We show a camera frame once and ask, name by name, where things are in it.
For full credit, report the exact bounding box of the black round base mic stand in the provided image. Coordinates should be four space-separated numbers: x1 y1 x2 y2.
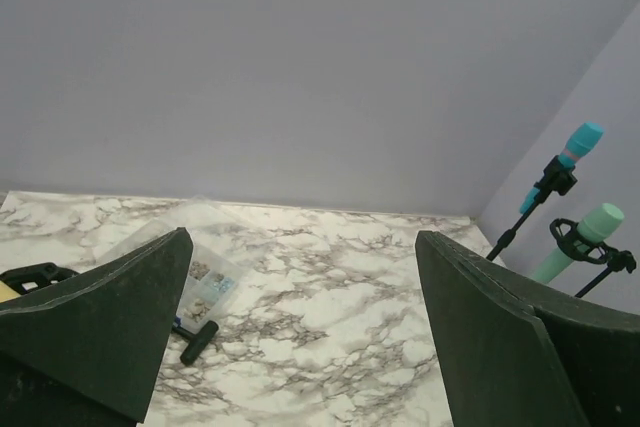
486 149 577 261

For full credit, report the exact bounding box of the black T-handle tool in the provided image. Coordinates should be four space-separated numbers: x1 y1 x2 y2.
171 318 219 366

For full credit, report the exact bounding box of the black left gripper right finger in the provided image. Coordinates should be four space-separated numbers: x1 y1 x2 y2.
415 231 639 427

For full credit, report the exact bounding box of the black tripod shock mount stand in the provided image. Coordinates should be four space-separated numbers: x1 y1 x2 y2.
548 218 637 298

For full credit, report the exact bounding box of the mint green microphone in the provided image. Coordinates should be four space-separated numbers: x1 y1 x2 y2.
530 203 625 284

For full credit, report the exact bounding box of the blue microphone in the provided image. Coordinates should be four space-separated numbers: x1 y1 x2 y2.
518 121 605 215

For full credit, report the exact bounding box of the black shock mount desk stand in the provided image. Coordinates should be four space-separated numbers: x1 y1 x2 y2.
1 262 78 295

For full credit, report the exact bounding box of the clear plastic screw organizer box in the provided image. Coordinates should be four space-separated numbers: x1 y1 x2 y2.
100 199 251 332

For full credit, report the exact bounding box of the cream yellow microphone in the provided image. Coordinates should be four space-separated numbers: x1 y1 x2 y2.
0 282 20 302

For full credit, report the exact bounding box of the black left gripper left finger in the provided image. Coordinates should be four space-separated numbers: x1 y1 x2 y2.
1 228 193 423

